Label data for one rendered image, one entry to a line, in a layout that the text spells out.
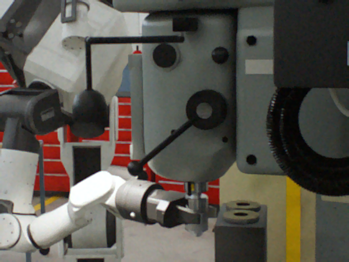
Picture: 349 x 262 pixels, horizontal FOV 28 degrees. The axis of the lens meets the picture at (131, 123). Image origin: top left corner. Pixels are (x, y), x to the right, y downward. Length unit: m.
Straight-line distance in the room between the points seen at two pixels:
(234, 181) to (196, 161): 1.88
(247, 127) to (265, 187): 1.93
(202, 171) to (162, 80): 0.18
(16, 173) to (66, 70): 0.27
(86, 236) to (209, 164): 0.86
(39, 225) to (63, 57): 0.41
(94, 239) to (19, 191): 0.50
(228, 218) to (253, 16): 0.65
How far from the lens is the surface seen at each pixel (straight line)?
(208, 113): 1.20
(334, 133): 1.19
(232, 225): 1.69
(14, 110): 1.63
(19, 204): 1.62
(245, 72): 1.19
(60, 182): 6.68
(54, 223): 1.56
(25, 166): 1.62
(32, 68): 1.69
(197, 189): 1.34
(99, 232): 2.05
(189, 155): 1.26
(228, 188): 3.16
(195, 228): 1.36
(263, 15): 1.19
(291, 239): 3.16
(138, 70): 1.35
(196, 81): 1.23
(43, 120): 1.63
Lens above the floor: 1.59
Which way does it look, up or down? 8 degrees down
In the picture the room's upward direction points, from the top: 1 degrees counter-clockwise
